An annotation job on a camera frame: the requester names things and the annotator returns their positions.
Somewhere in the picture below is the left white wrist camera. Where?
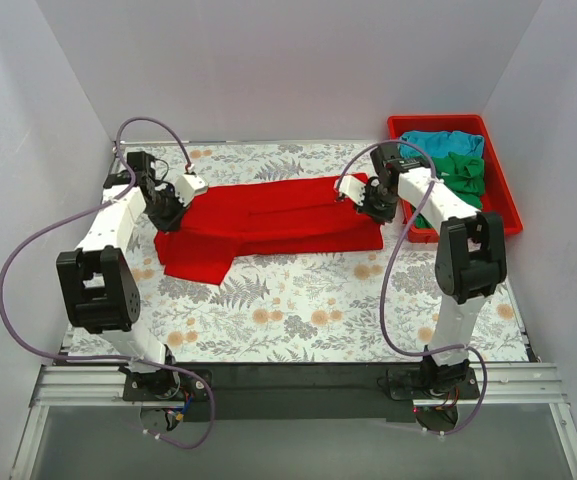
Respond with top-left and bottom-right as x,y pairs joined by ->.
174,173 -> 209,205

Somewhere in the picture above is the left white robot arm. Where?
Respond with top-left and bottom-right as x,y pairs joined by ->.
56,151 -> 187,400

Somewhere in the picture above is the floral table mat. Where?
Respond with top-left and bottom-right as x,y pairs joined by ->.
125,141 -> 528,362

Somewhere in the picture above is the blue t shirt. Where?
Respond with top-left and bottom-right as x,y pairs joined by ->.
399,130 -> 485,158

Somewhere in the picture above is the red t shirt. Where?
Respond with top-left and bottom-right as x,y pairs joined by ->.
154,177 -> 384,285

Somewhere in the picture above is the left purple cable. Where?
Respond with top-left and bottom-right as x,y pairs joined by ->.
0,117 -> 217,450

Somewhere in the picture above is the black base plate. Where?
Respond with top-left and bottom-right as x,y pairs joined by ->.
119,362 -> 483,423

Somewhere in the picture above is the red plastic bin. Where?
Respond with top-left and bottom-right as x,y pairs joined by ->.
387,114 -> 523,236

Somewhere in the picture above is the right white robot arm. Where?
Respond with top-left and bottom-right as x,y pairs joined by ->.
336,139 -> 507,400

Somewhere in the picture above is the green t shirt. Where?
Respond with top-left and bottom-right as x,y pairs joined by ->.
432,152 -> 485,210

